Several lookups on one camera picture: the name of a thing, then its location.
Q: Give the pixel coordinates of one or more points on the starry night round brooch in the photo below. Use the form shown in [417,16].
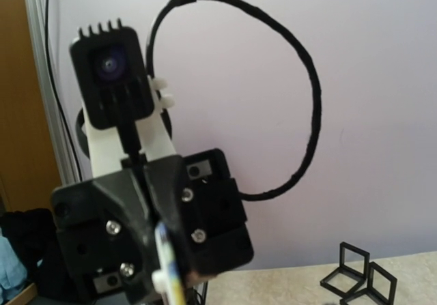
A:
[166,279]

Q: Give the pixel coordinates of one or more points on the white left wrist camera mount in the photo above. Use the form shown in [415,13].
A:
[145,139]

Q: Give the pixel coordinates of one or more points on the orange wooden panel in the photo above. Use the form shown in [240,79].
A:
[29,170]

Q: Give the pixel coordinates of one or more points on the light blue cloth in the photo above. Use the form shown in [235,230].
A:
[13,272]

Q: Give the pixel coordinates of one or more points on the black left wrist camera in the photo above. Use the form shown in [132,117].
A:
[111,75]

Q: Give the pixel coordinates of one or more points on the black display box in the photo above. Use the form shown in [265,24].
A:
[359,277]
[371,291]

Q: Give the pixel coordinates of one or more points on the black display box left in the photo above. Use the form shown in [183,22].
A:
[359,277]

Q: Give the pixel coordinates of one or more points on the black display box right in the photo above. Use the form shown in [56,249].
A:
[371,291]

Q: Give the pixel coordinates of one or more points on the black bag on floor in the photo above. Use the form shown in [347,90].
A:
[32,235]

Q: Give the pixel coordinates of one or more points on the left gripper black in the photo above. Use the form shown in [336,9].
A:
[106,225]

